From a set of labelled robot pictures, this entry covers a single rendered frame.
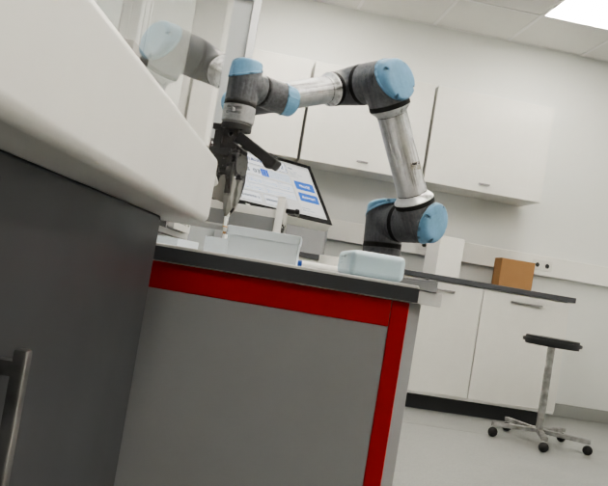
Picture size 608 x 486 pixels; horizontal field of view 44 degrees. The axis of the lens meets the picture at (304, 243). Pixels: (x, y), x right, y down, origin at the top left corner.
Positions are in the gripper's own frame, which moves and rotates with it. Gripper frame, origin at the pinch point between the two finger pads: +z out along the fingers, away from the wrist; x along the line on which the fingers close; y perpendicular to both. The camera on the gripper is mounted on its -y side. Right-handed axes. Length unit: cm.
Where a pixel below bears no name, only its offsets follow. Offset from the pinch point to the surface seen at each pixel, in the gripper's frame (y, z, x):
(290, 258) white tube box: -27.7, 9.5, 37.4
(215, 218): 7.2, 1.6, -8.9
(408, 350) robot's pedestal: -37, 29, -64
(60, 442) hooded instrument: -21, 34, 89
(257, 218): -2.4, -0.1, -11.6
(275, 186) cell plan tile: 29, -20, -110
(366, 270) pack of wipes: -41, 9, 37
